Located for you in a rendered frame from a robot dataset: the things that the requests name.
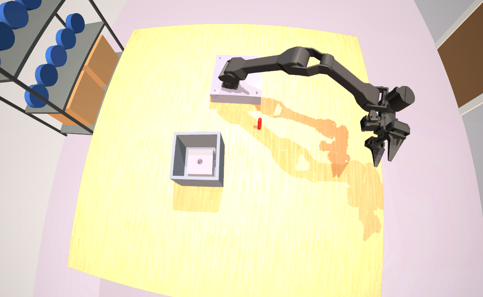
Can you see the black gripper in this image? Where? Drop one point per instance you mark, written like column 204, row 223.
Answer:
column 394, row 132

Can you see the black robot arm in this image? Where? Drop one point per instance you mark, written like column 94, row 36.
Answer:
column 294, row 61

